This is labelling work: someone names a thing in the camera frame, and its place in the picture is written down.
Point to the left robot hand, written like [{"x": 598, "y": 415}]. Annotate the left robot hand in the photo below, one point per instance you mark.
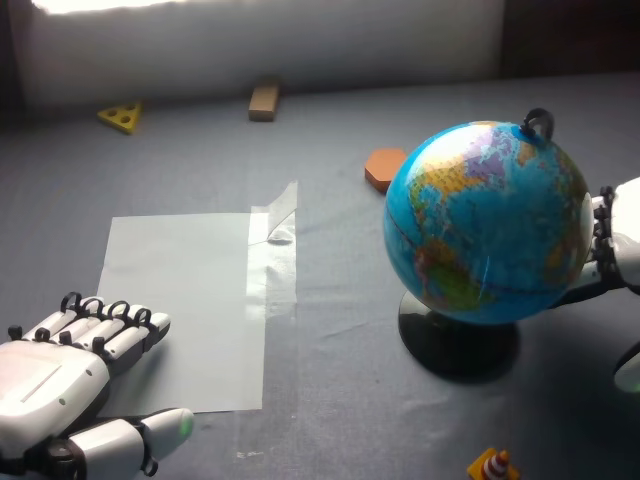
[{"x": 45, "y": 380}]

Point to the blue desk globe black stand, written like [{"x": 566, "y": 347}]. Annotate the blue desk globe black stand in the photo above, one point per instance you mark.
[{"x": 475, "y": 225}]

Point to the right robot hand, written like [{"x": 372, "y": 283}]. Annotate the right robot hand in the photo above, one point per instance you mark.
[{"x": 627, "y": 225}]

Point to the yellow triangle block with holes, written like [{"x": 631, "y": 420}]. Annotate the yellow triangle block with holes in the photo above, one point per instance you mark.
[{"x": 105, "y": 114}]

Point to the plain wooden rectangular block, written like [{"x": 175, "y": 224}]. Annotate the plain wooden rectangular block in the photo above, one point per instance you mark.
[{"x": 263, "y": 102}]

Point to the orange hexagon block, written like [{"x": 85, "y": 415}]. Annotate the orange hexagon block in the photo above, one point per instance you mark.
[{"x": 382, "y": 167}]

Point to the clear tape strip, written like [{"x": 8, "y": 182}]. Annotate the clear tape strip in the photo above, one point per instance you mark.
[{"x": 280, "y": 280}]

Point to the grey tablecloth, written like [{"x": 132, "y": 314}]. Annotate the grey tablecloth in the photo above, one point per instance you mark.
[{"x": 350, "y": 360}]

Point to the white paper sheet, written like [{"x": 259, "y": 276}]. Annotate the white paper sheet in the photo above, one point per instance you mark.
[{"x": 175, "y": 270}]

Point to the white backdrop sheet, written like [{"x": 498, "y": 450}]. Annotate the white backdrop sheet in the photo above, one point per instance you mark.
[{"x": 250, "y": 50}]

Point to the toy traffic cone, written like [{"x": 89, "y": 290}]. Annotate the toy traffic cone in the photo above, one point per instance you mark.
[{"x": 495, "y": 467}]

